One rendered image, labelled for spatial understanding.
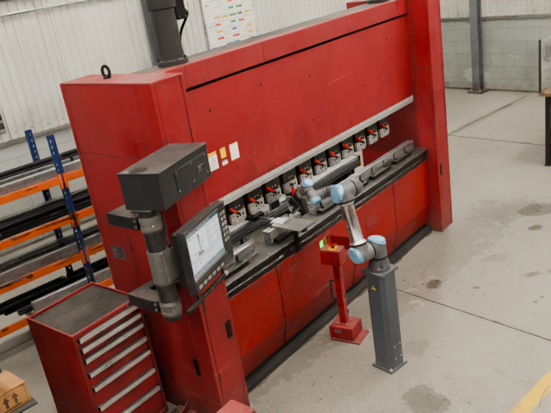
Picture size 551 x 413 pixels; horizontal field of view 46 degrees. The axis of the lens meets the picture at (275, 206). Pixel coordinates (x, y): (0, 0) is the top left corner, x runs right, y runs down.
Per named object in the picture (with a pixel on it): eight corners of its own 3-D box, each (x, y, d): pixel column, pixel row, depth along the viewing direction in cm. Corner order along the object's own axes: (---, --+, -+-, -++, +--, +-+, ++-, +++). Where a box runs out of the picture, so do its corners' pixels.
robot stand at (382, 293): (407, 362, 463) (398, 265, 436) (392, 374, 453) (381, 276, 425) (387, 353, 476) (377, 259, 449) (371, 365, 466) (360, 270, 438)
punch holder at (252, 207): (251, 215, 453) (248, 192, 447) (242, 213, 458) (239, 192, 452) (265, 206, 463) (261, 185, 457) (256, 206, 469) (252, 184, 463)
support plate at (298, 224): (299, 232, 459) (299, 230, 459) (270, 226, 476) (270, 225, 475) (314, 222, 472) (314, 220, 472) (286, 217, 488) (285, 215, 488)
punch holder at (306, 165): (302, 185, 495) (298, 165, 489) (293, 183, 500) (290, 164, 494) (313, 178, 505) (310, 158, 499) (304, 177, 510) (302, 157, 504)
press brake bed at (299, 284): (239, 401, 450) (218, 297, 421) (218, 392, 463) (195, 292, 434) (433, 230, 659) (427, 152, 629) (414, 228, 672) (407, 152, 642)
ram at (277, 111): (190, 224, 409) (164, 99, 380) (182, 222, 414) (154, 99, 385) (413, 101, 617) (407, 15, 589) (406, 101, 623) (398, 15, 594)
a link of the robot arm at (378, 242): (391, 254, 431) (389, 236, 426) (375, 261, 425) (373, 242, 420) (379, 249, 441) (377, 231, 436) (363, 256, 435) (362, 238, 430)
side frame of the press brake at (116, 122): (226, 428, 426) (149, 83, 344) (143, 391, 479) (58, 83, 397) (251, 406, 444) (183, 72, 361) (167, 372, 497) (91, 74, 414)
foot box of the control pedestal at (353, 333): (359, 345, 492) (357, 331, 488) (330, 339, 505) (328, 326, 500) (369, 331, 508) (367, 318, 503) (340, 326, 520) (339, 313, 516)
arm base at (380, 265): (395, 265, 436) (393, 252, 432) (381, 275, 427) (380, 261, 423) (378, 260, 447) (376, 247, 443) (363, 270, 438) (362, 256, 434)
